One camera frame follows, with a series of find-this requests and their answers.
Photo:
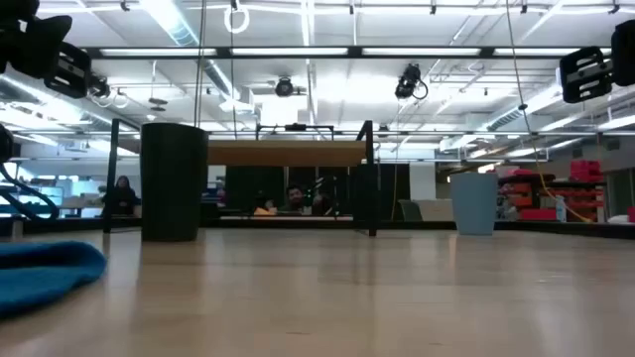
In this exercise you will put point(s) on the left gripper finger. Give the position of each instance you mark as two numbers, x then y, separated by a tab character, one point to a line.
82	64

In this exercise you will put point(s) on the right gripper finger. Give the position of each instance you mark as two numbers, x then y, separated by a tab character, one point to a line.
566	86

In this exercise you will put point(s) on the blue plastic cup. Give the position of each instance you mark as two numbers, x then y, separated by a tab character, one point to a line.
473	203

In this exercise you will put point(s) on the tall black cup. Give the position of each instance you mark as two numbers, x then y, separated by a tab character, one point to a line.
173	183

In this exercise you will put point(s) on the red storage bin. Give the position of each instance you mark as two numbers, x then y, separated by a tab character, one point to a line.
538	214
585	171

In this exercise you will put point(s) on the black storage rack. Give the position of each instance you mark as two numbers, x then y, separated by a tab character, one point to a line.
580	198

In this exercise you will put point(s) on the white plastic bottle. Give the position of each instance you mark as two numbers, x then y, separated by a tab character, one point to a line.
561	210

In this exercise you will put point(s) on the person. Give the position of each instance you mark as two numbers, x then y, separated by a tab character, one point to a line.
296	198
122	196

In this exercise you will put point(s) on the green chair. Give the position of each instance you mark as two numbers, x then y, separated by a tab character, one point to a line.
409	212

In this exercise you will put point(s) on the black round ceiling fixture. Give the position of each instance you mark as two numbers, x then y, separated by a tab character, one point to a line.
284	87

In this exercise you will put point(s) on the blue cloth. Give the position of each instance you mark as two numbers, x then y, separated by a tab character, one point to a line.
44	273

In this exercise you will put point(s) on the silver ventilation duct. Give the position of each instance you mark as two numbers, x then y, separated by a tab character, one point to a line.
173	27

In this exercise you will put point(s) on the black overhead light rail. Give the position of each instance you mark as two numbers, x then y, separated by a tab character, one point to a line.
224	51

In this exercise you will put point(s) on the black aluminium table frame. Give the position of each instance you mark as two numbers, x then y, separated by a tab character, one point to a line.
546	228

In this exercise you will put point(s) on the black overhead camera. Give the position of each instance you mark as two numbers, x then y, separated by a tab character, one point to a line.
408	82

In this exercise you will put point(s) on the black metal shelf frame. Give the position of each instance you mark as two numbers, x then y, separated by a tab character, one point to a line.
373	149

